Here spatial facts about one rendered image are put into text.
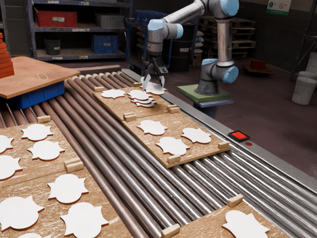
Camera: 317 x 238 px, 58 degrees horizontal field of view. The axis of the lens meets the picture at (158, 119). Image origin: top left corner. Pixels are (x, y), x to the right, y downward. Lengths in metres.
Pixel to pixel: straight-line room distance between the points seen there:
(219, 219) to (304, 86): 4.17
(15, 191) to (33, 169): 0.12
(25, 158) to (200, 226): 0.69
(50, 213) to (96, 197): 0.15
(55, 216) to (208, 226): 0.45
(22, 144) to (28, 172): 0.20
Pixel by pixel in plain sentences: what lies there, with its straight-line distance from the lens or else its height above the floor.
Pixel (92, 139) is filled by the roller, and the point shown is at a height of 0.91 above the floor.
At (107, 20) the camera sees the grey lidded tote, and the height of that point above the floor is 0.78.
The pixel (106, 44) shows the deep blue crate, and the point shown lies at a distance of 5.91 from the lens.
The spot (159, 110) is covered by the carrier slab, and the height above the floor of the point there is 0.94.
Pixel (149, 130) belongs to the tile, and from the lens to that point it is 1.35.
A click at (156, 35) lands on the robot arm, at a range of 1.48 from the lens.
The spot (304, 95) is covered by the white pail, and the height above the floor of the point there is 0.15.
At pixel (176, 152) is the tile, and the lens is 1.21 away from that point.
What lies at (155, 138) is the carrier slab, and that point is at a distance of 1.31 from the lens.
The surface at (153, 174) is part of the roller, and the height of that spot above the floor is 0.91.
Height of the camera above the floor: 1.59
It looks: 26 degrees down
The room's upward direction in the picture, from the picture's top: 6 degrees clockwise
